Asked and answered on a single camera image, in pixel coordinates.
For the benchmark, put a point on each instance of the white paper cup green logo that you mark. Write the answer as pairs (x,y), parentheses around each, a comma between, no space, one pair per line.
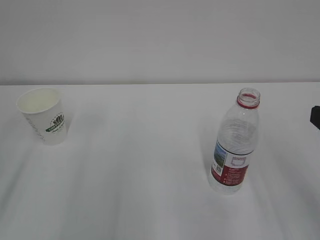
(42,108)

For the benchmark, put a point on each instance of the clear Nongfu Spring water bottle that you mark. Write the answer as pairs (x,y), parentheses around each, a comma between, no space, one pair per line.
(237,139)

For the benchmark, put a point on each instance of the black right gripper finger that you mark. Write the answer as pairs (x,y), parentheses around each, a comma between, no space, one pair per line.
(315,116)

